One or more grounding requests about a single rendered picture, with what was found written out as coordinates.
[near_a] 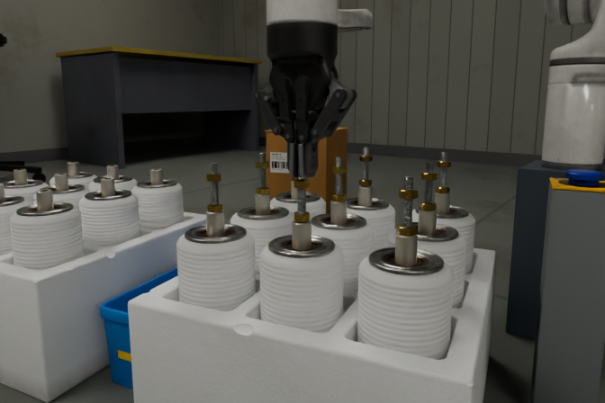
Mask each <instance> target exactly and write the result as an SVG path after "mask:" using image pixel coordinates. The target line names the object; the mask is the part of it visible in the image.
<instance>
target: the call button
mask: <svg viewBox="0 0 605 403"><path fill-rule="evenodd" d="M565 177H566V178H568V183H570V184H579V185H598V184H599V181H601V180H603V173H602V172H599V171H593V170H584V169H570V170H567V171H565Z"/></svg>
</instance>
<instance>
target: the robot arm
mask: <svg viewBox="0 0 605 403"><path fill-rule="evenodd" d="M544 3H545V5H544V7H545V9H546V16H547V18H548V20H549V21H550V22H551V23H552V24H554V25H574V24H585V23H593V25H592V27H591V29H590V30H589V31H588V32H587V33H586V34H584V35H583V36H582V37H581V38H579V39H578V40H575V41H573V42H571V43H568V44H566V45H564V46H561V47H558V48H556V49H554V50H553V51H552V52H551V55H550V61H549V72H548V83H547V95H546V116H545V127H544V137H543V147H542V158H541V166H543V167H546V168H551V169H558V170H570V169H584V170H593V171H600V170H601V169H602V162H603V154H604V147H605V0H544ZM372 17H373V15H372V14H371V12H370V11H368V10H367V9H355V10H340V9H338V0H266V53H267V56H268V57H269V58H270V59H271V61H272V68H271V71H270V74H269V83H268V84H267V85H266V87H265V88H264V89H263V90H256V91H255V92H254V98H255V100H256V102H257V105H258V107H259V108H260V110H261V112H262V113H263V115H264V117H265V119H266V121H267V123H268V125H269V127H270V129H271V130H272V131H273V133H274V134H275V135H276V136H277V135H280V136H281V137H283V138H284V139H285V140H286V141H287V168H288V170H289V175H290V176H292V177H297V176H298V175H299V177H300V178H310V177H314V176H315V174H316V172H317V170H318V167H319V164H318V143H319V141H320V140H321V139H324V138H326V137H331V136H332V135H333V134H334V132H335V131H336V129H337V127H338V126H339V124H340V123H341V122H342V120H343V118H344V117H345V115H346V114H347V112H348V110H349V108H350V107H351V105H352V104H353V102H354V101H355V100H356V98H357V91H356V90H354V89H347V88H346V87H345V86H344V85H343V84H341V83H340V82H339V80H338V79H339V75H338V71H337V69H336V68H335V57H336V56H337V55H338V32H346V31H362V30H369V29H372ZM327 100H328V103H327V105H326V106H325V103H326V101H327ZM292 111H296V112H292ZM308 111H312V112H308ZM294 122H295V127H294ZM297 171H298V173H297ZM297 174H298V175H297Z"/></svg>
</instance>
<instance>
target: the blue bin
mask: <svg viewBox="0 0 605 403"><path fill-rule="evenodd" d="M177 276H178V273H177V268H175V269H173V270H171V271H168V272H166V273H163V274H161V275H160V276H158V277H156V278H154V279H152V280H150V281H148V282H145V283H143V284H142V285H140V286H137V287H135V288H133V289H131V290H129V291H126V292H125V293H123V294H121V295H119V296H117V297H115V298H113V299H111V300H108V301H106V302H105V303H103V304H102V305H101V306H100V315H101V317H102V318H103V319H104V328H105V335H106V342H107V349H108V355H109V363H110V369H111V376H112V381H113V382H114V383H116V384H119V385H122V386H124V387H127V388H130V389H133V382H132V368H131V341H130V327H129V313H128V302H129V301H130V300H132V299H134V298H136V297H138V296H140V295H141V294H143V293H148V292H149V291H150V290H151V289H153V288H155V287H157V286H159V285H160V284H162V283H164V282H167V281H169V280H171V279H173V278H175V277H177Z"/></svg>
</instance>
